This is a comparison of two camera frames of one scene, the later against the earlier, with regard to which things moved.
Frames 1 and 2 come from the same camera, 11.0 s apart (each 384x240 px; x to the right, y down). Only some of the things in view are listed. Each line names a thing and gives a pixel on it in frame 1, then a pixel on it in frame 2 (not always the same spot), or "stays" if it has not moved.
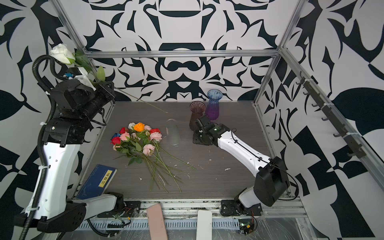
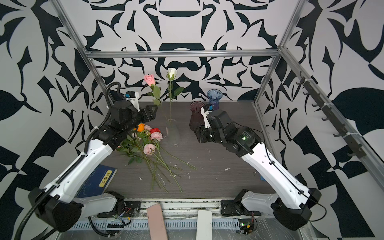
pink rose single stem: (125, 136) to (150, 80)
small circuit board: (246, 226) stays
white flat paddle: (204, 225) stays
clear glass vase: (171, 126) stays
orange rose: (139, 127) stays
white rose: (61, 53) to (171, 75)
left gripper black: (106, 91) to (150, 114)
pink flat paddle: (157, 227) stays
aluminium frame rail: (101, 54) stays
